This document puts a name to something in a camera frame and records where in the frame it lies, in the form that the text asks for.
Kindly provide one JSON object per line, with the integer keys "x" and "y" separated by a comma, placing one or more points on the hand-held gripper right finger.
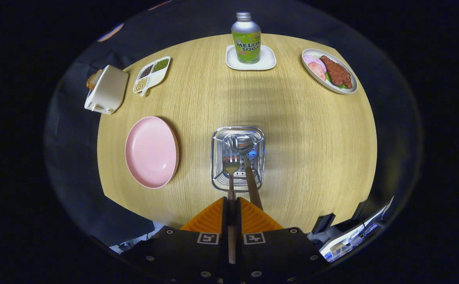
{"x": 276, "y": 252}

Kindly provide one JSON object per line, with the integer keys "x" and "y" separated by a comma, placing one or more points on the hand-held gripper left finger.
{"x": 190, "y": 252}

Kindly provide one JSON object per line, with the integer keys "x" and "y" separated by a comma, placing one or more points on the small black box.
{"x": 323, "y": 223}

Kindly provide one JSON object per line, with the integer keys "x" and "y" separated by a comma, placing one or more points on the pink round plate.
{"x": 150, "y": 152}

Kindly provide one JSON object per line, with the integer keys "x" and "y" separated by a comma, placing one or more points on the pile of yellow soybeans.
{"x": 141, "y": 84}

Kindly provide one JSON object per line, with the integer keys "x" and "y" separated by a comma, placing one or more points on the white divided dish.
{"x": 157, "y": 77}

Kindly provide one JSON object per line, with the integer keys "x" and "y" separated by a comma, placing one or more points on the green lettuce leaf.
{"x": 328, "y": 79}

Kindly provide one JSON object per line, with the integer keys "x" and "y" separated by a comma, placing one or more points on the white toaster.
{"x": 111, "y": 88}

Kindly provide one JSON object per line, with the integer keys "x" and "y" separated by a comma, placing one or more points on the pink ham slice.
{"x": 314, "y": 60}
{"x": 318, "y": 71}

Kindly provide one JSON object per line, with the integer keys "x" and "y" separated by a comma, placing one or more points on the pile of dark red beans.
{"x": 147, "y": 71}

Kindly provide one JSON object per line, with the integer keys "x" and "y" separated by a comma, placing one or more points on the pile of green beans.
{"x": 160, "y": 65}

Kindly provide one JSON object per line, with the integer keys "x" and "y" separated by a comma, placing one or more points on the red-brown meat piece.
{"x": 336, "y": 71}

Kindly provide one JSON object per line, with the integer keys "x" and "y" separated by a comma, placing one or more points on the white square coaster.
{"x": 268, "y": 61}

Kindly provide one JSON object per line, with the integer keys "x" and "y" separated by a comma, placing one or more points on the toast bread slice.
{"x": 98, "y": 73}
{"x": 91, "y": 82}

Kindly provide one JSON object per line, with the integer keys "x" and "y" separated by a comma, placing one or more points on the white oval plate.
{"x": 310, "y": 51}

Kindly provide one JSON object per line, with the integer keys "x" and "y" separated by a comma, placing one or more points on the green soda bottle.
{"x": 246, "y": 43}

